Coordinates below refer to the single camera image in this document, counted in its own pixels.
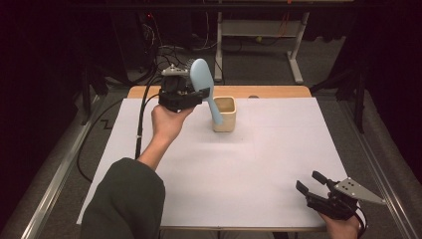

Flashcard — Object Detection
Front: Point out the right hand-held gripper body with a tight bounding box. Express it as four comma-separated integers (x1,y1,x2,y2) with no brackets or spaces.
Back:
305,176,387,221

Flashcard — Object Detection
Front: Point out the person's right hand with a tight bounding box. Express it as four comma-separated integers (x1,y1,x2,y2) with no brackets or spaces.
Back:
317,212,361,239

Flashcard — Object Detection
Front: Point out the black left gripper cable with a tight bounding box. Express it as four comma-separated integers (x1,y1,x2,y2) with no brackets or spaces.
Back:
76,74,164,184

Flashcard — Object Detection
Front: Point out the tangle of floor cables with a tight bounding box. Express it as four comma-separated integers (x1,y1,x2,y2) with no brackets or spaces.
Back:
140,12,211,87

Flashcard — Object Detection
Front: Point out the light blue plastic spoon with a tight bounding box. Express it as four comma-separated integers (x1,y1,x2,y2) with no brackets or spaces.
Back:
185,58,225,126

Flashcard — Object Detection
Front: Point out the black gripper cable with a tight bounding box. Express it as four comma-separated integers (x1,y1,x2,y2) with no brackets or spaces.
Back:
352,204,369,239
76,74,164,184

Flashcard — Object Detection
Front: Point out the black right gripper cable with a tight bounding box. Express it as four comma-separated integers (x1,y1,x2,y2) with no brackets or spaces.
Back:
352,204,369,239

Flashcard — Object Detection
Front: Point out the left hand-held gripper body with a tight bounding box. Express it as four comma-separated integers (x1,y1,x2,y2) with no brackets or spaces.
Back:
157,64,204,114

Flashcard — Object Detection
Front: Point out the beige square cup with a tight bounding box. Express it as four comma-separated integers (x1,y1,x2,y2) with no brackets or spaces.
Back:
212,96,238,133

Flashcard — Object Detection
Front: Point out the white table sheet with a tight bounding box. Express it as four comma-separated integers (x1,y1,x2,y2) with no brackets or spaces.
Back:
77,97,348,231

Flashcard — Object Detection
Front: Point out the aluminium floor rail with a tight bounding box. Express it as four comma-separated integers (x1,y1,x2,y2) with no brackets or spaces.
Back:
337,99,420,239
19,95,102,239

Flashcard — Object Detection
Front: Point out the person's left hand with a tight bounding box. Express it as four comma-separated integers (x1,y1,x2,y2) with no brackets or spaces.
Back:
150,105,196,143

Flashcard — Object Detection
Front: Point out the orange cable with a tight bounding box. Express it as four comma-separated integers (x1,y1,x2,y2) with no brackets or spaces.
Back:
278,11,291,38

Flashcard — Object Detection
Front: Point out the white metal desk frame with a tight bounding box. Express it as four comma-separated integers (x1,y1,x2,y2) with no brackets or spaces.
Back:
213,11,311,86

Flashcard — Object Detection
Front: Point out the black stand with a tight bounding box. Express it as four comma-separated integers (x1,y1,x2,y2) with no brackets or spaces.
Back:
310,65,367,134
80,63,131,126

